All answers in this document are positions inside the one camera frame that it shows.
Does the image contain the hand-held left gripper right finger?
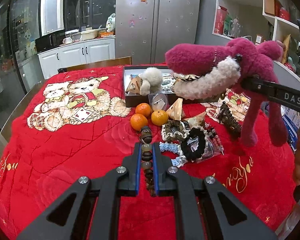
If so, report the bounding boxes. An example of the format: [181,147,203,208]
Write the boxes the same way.
[152,142,278,240]

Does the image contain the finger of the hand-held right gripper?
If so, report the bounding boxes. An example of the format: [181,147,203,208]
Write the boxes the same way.
[241,76,300,117]

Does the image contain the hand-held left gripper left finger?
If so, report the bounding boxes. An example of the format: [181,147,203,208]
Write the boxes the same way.
[16,142,143,240]

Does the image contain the brown beaded bracelet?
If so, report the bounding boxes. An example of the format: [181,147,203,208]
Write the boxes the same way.
[139,126,157,197]

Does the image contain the orange tangerine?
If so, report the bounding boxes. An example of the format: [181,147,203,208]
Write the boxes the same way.
[135,103,152,117]
[151,110,169,127]
[130,114,149,131]

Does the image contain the dark cardboard box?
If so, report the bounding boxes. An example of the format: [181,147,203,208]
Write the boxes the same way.
[123,65,220,108]

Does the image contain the tan triangular snack packet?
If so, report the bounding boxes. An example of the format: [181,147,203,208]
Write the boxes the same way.
[126,76,143,95]
[166,97,185,121]
[184,111,207,129]

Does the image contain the pink plush toy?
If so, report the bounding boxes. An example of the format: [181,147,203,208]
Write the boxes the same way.
[164,37,289,148]

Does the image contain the blue crochet scrunchie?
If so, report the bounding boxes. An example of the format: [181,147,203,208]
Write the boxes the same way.
[159,141,188,167]

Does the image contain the blue and white box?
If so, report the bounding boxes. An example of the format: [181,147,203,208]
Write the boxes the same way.
[281,105,300,152]

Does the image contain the black scrunchie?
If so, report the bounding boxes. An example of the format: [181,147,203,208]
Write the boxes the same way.
[180,127,208,162]

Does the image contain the brown lace scrunchie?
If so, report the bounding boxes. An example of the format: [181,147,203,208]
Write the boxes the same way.
[161,120,190,142]

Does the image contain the dark brown hair clip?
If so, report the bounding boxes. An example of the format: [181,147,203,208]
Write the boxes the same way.
[219,101,242,138]

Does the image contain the round clear badge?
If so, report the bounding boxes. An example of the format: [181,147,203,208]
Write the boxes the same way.
[149,93,169,112]

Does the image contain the red printed blanket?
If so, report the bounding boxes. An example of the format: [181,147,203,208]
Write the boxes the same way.
[0,64,299,240]

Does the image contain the small red box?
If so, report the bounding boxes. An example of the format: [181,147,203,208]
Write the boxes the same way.
[279,6,290,20]

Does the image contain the green box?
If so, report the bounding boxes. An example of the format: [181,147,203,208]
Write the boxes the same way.
[224,15,233,37]

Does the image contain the beige fluffy plush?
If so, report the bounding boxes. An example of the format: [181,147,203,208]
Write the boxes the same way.
[139,67,163,96]

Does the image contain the brown box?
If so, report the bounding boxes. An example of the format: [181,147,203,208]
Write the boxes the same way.
[264,0,277,15]

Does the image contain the red gift box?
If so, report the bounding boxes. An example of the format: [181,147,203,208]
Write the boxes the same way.
[214,6,228,35]

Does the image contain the white kitchen cabinets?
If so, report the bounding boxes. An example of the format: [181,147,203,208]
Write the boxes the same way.
[37,38,116,79]

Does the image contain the silver refrigerator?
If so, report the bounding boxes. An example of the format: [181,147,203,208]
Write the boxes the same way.
[115,0,202,65]

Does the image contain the cream plastic basin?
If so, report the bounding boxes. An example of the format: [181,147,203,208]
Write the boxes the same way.
[80,29,99,40]

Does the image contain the plastic bag on counter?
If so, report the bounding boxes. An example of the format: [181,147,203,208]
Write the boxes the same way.
[105,13,116,32]

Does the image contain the black microwave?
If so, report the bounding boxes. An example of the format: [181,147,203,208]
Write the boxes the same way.
[35,31,65,53]

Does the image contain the glass door with stickers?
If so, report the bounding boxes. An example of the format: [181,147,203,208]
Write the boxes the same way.
[0,0,44,130]

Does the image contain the beaded bracelet in clear bag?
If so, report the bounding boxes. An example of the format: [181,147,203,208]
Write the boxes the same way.
[202,124,225,155]

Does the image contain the glass-front wall cabinet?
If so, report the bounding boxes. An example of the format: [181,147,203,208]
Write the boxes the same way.
[62,0,117,32]

